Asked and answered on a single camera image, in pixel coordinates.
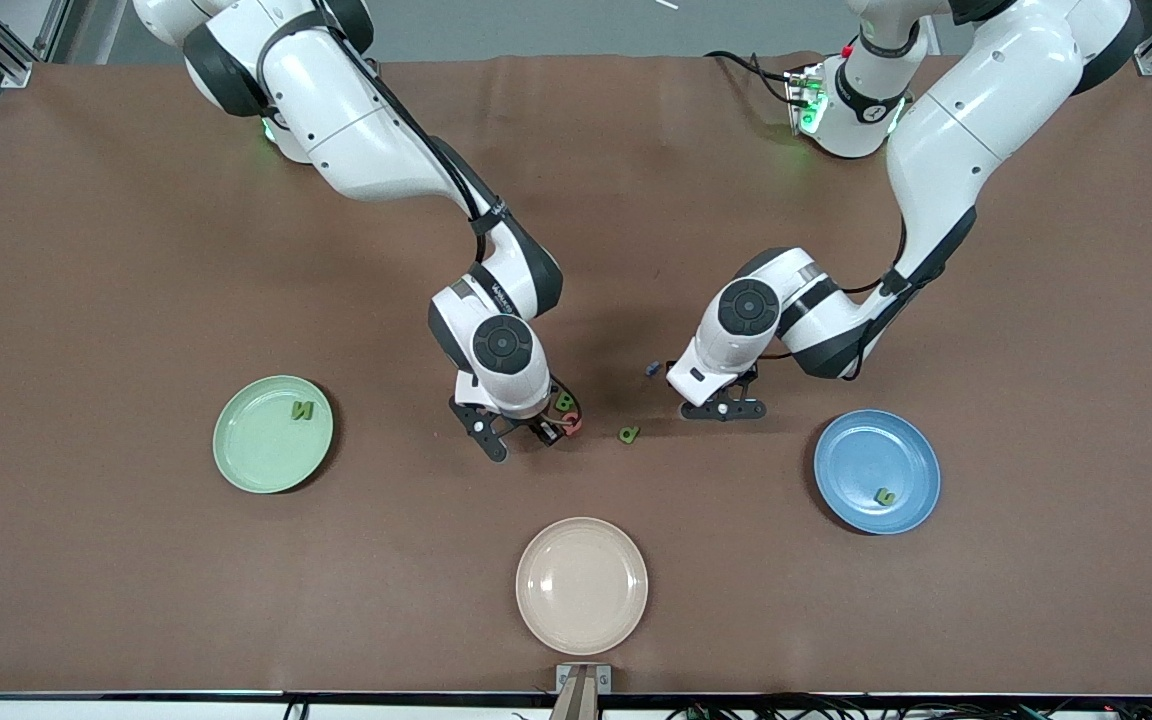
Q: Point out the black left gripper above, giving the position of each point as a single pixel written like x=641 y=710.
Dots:
x=750 y=375

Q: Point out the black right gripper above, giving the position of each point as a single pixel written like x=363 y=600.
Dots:
x=553 y=414

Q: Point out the green foam letter B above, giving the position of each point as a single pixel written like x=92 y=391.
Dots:
x=565 y=401

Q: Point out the green foam letter p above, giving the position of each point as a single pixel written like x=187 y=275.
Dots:
x=634 y=431

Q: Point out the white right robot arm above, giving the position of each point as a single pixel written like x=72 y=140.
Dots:
x=356 y=130

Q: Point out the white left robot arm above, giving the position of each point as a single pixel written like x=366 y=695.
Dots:
x=966 y=130

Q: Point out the red foam letter Q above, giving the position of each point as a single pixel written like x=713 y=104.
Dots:
x=576 y=429

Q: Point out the blue plate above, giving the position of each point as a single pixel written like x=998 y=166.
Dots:
x=866 y=455

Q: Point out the beige plate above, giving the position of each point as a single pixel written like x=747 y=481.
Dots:
x=581 y=585

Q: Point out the light green plate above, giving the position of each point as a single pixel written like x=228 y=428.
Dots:
x=256 y=445

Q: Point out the brown table cover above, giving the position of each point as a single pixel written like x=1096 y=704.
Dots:
x=136 y=300

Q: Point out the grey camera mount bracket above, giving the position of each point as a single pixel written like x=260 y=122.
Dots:
x=566 y=680

